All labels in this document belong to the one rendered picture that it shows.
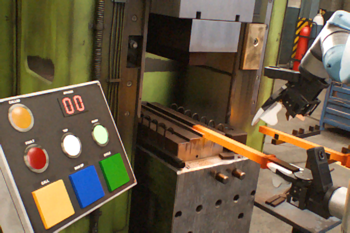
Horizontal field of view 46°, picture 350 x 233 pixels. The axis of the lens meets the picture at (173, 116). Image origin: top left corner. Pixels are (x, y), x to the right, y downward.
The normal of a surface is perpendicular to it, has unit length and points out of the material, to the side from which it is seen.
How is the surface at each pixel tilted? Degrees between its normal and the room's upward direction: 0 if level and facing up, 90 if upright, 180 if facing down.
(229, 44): 90
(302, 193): 90
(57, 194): 60
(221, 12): 90
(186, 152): 90
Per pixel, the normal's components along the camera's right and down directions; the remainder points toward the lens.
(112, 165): 0.81, -0.29
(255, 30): 0.59, 0.29
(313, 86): -0.81, 0.09
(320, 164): 0.58, -0.20
